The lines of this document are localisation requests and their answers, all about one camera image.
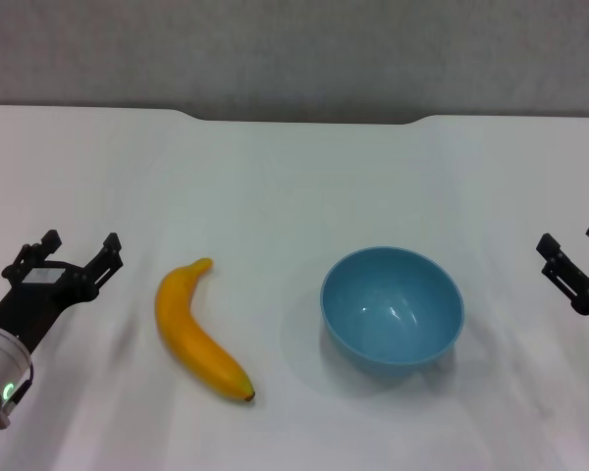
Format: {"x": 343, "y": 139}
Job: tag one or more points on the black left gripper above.
{"x": 39, "y": 299}

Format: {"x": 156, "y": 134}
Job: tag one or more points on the blue plastic bowl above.
{"x": 392, "y": 314}

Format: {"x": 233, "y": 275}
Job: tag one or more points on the yellow banana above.
{"x": 186, "y": 324}

